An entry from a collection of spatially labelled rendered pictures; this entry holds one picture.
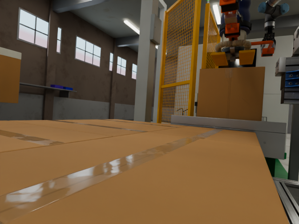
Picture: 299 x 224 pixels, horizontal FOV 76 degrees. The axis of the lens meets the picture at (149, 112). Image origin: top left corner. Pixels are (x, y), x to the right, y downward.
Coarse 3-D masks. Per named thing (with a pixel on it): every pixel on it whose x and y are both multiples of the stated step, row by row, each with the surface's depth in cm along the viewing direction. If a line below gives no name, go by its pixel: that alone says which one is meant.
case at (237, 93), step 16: (208, 80) 133; (224, 80) 128; (240, 80) 124; (256, 80) 120; (208, 96) 133; (224, 96) 128; (240, 96) 124; (256, 96) 120; (208, 112) 132; (224, 112) 128; (240, 112) 124; (256, 112) 120
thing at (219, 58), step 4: (216, 52) 140; (220, 52) 139; (224, 52) 138; (212, 56) 145; (216, 56) 144; (220, 56) 144; (224, 56) 143; (216, 60) 155; (220, 60) 154; (224, 60) 154; (216, 64) 167; (220, 64) 166; (224, 64) 166
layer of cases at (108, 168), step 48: (0, 144) 37; (48, 144) 40; (96, 144) 44; (144, 144) 48; (192, 144) 52; (240, 144) 58; (0, 192) 18; (48, 192) 18; (96, 192) 19; (144, 192) 20; (192, 192) 20; (240, 192) 21
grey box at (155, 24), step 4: (152, 16) 226; (156, 16) 228; (152, 20) 226; (156, 20) 229; (160, 20) 238; (152, 24) 225; (156, 24) 229; (160, 24) 239; (152, 28) 225; (156, 28) 230; (160, 28) 240; (152, 32) 225; (156, 32) 231; (160, 32) 240; (152, 36) 225; (156, 36) 231; (160, 36) 241; (152, 40) 230; (156, 40) 232; (156, 44) 243
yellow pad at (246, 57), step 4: (240, 52) 133; (244, 52) 132; (248, 52) 131; (252, 52) 131; (240, 56) 141; (244, 56) 141; (248, 56) 140; (252, 56) 140; (240, 60) 151; (244, 60) 151; (248, 60) 150; (252, 60) 149; (240, 64) 163
